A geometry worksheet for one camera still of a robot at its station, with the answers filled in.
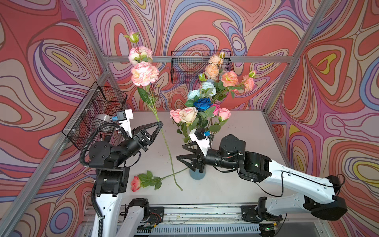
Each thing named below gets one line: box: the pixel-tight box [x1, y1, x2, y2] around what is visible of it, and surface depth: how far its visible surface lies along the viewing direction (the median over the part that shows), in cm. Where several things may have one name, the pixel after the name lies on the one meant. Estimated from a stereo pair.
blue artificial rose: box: [193, 97, 213, 131], surface depth 60 cm
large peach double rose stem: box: [212, 69, 257, 103], surface depth 67 cm
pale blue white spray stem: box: [185, 73, 217, 107], surface depth 63 cm
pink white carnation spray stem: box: [123, 31, 184, 192], surface depth 43 cm
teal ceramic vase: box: [189, 168, 206, 181], surface depth 87 cm
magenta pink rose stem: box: [208, 103, 232, 134], surface depth 63 cm
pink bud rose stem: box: [169, 109, 182, 127], surface depth 61 cm
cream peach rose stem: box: [204, 51, 226, 82], surface depth 72 cm
